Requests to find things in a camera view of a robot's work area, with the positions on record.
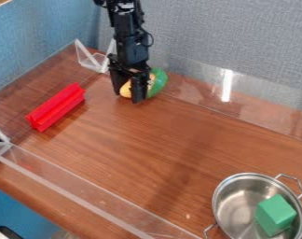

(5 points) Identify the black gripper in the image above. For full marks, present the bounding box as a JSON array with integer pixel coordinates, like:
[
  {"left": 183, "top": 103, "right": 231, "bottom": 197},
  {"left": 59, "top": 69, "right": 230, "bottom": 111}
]
[{"left": 107, "top": 53, "right": 151, "bottom": 104}]

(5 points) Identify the yellow green toy corn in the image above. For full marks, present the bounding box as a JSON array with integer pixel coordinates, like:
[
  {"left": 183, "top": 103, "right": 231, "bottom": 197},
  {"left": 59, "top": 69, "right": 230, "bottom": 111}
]
[{"left": 120, "top": 67, "right": 168, "bottom": 98}]

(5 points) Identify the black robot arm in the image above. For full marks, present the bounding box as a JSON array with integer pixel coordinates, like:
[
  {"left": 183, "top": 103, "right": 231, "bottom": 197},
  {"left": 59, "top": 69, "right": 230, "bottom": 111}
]
[{"left": 92, "top": 0, "right": 154, "bottom": 104}]

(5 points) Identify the red plastic block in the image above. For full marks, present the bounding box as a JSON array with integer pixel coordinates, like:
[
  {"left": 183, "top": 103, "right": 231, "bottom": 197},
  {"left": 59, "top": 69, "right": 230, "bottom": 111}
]
[{"left": 26, "top": 82, "right": 86, "bottom": 133}]

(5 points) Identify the clear acrylic back barrier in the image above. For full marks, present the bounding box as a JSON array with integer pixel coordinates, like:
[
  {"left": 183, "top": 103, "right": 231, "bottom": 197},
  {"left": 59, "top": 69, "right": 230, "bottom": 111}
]
[{"left": 150, "top": 49, "right": 302, "bottom": 140}]

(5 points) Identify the clear acrylic barrier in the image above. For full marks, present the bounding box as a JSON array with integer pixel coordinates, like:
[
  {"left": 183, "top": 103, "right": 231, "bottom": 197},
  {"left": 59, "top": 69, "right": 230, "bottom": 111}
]
[
  {"left": 0, "top": 144, "right": 200, "bottom": 239},
  {"left": 150, "top": 49, "right": 302, "bottom": 140}
]

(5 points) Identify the clear acrylic front barrier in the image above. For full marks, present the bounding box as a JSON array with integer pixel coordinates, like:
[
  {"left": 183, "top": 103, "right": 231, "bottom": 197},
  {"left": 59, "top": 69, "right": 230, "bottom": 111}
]
[{"left": 0, "top": 144, "right": 200, "bottom": 239}]

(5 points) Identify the silver metal pot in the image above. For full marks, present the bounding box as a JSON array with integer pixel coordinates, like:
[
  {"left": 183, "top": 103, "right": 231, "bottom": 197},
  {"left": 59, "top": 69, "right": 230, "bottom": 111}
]
[{"left": 203, "top": 173, "right": 302, "bottom": 239}]

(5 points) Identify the green wooden cube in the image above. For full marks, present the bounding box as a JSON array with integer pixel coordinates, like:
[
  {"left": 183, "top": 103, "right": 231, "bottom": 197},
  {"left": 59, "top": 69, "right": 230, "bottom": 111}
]
[{"left": 255, "top": 194, "right": 296, "bottom": 237}]

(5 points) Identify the clear acrylic corner bracket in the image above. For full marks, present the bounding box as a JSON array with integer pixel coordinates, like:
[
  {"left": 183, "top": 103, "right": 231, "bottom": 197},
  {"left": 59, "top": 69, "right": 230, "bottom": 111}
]
[{"left": 75, "top": 39, "right": 116, "bottom": 74}]

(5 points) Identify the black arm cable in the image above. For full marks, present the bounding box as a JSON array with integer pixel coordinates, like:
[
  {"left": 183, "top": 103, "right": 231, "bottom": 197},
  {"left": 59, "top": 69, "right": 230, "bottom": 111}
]
[{"left": 139, "top": 26, "right": 155, "bottom": 49}]

